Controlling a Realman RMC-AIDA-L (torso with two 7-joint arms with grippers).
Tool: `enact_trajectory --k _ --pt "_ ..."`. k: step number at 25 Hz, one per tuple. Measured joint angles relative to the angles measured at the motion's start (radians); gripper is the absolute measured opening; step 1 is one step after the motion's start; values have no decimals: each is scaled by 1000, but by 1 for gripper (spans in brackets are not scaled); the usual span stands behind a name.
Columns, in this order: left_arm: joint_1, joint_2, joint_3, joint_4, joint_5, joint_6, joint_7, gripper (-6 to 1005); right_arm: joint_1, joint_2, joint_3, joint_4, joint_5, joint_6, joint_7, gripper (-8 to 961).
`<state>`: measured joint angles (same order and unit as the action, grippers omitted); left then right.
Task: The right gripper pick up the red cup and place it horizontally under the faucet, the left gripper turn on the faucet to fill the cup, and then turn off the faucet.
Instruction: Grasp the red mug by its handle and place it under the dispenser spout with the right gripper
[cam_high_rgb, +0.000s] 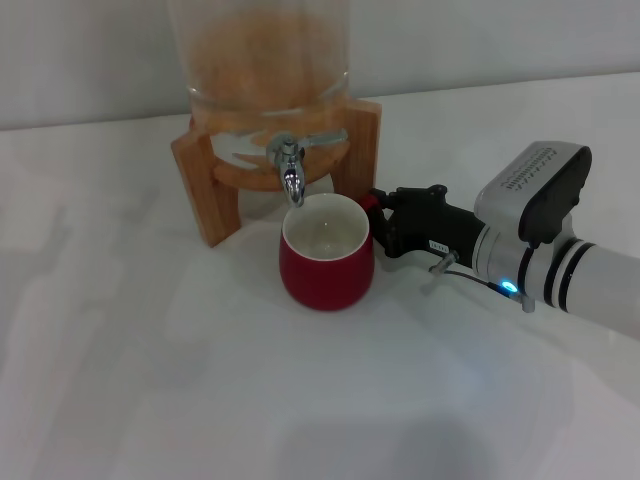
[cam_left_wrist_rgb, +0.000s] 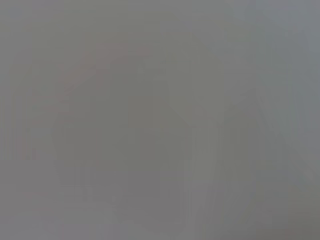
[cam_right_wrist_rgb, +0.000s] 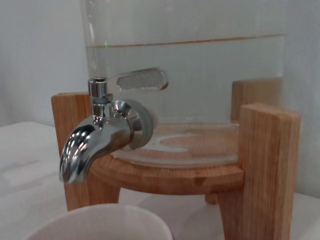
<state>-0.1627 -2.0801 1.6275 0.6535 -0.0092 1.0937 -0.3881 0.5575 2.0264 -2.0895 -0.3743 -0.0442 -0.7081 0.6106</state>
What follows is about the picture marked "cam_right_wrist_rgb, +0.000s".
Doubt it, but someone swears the red ceramic cup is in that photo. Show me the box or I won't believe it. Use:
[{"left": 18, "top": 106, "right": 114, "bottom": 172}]
[{"left": 23, "top": 203, "right": 176, "bottom": 240}]

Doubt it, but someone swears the chrome faucet with lever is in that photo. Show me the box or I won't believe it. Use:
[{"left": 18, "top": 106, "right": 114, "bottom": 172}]
[{"left": 58, "top": 66, "right": 171, "bottom": 185}]

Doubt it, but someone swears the clear glass dispenser jar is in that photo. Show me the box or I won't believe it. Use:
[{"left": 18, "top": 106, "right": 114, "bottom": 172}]
[{"left": 80, "top": 0, "right": 288, "bottom": 167}]

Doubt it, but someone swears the wooden dispenser stand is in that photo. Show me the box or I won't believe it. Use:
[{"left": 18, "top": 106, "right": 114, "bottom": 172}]
[{"left": 50, "top": 76, "right": 301, "bottom": 240}]

